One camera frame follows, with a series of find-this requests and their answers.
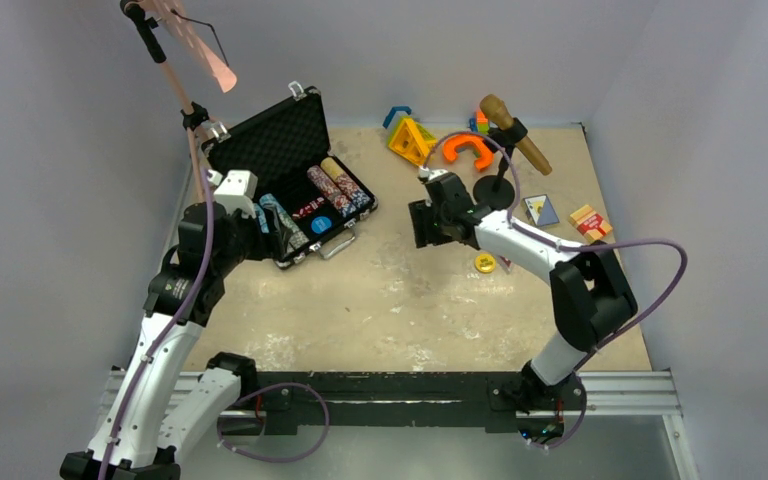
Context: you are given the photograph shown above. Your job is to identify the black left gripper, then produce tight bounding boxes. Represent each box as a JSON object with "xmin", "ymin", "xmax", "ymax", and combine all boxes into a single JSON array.
[{"xmin": 212, "ymin": 202, "xmax": 290, "ymax": 276}]

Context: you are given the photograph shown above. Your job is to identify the green 20 chip stack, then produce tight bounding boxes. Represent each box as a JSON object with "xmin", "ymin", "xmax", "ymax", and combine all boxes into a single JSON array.
[{"xmin": 282, "ymin": 217, "xmax": 309, "ymax": 251}]

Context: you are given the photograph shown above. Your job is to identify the blue small blind button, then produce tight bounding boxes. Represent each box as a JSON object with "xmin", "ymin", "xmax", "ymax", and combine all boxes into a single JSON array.
[{"xmin": 310, "ymin": 216, "xmax": 333, "ymax": 235}]

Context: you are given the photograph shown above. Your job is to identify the light blue 10 chip stack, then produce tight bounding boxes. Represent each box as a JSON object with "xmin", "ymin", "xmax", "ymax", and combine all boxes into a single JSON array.
[{"xmin": 259, "ymin": 194, "xmax": 293, "ymax": 223}]

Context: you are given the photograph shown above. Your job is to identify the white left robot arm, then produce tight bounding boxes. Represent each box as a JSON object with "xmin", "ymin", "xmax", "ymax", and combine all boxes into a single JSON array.
[{"xmin": 59, "ymin": 199, "xmax": 278, "ymax": 479}]

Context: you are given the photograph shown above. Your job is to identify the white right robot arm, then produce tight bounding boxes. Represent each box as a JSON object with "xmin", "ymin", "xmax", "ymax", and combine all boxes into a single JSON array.
[{"xmin": 408, "ymin": 167, "xmax": 638, "ymax": 407}]

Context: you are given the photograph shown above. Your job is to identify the red dice row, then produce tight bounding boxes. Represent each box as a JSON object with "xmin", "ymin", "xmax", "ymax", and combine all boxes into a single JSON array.
[{"xmin": 291, "ymin": 196, "xmax": 326, "ymax": 220}]

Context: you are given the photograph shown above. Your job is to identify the black poker chip case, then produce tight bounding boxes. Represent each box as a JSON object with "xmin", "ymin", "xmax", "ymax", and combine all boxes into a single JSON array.
[{"xmin": 202, "ymin": 82, "xmax": 378, "ymax": 269}]

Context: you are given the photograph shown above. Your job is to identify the yellow big blind button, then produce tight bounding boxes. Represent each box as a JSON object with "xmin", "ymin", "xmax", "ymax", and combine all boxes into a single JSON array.
[{"xmin": 474, "ymin": 253, "xmax": 497, "ymax": 274}]

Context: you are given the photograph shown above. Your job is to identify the orange curved toy track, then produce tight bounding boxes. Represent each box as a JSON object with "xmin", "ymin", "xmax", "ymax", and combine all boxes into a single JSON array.
[{"xmin": 442, "ymin": 133, "xmax": 494, "ymax": 172}]

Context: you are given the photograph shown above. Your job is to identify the red triangular button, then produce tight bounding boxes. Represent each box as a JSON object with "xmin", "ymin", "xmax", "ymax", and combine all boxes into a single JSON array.
[{"xmin": 497, "ymin": 256, "xmax": 511, "ymax": 273}]

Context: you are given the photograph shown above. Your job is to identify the purple red blue chip row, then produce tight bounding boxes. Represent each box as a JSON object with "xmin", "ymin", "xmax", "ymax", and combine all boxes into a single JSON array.
[{"xmin": 307, "ymin": 166, "xmax": 357, "ymax": 218}]

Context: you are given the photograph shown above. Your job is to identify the yellow triangular toy block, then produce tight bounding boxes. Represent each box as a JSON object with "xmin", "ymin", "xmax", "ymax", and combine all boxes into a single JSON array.
[{"xmin": 387, "ymin": 116, "xmax": 438, "ymax": 167}]

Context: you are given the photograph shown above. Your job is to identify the yellow red blue chip row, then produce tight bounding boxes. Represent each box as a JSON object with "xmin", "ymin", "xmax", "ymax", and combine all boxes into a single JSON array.
[{"xmin": 320, "ymin": 157, "xmax": 372, "ymax": 208}]

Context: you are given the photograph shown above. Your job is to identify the blue playing card box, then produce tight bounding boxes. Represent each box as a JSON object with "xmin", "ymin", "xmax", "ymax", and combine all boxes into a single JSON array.
[{"xmin": 522, "ymin": 194, "xmax": 560, "ymax": 228}]

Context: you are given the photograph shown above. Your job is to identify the blue orange toy blocks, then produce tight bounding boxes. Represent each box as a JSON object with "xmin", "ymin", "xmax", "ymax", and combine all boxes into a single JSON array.
[{"xmin": 468, "ymin": 109, "xmax": 490, "ymax": 134}]

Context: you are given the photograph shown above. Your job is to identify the brown wooden microphone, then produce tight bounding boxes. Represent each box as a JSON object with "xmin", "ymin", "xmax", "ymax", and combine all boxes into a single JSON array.
[{"xmin": 479, "ymin": 94, "xmax": 552, "ymax": 176}]

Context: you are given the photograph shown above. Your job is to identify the blue angled toy piece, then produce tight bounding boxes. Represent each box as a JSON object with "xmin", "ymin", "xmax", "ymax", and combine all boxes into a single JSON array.
[{"xmin": 382, "ymin": 105, "xmax": 412, "ymax": 129}]

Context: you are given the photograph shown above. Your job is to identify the red playing card box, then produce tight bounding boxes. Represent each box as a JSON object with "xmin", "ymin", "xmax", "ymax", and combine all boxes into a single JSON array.
[{"xmin": 568, "ymin": 204, "xmax": 613, "ymax": 244}]

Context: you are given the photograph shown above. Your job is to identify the pink tripod stand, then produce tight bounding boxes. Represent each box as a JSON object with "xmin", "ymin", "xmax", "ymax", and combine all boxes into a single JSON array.
[{"xmin": 119, "ymin": 0, "xmax": 237, "ymax": 177}]

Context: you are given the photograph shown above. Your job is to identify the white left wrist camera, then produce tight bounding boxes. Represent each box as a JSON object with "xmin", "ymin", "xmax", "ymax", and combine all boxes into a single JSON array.
[{"xmin": 208, "ymin": 170, "xmax": 258, "ymax": 219}]

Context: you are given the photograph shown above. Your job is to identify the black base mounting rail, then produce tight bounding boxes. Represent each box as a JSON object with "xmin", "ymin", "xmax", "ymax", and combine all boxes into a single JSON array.
[{"xmin": 105, "ymin": 367, "xmax": 683, "ymax": 439}]

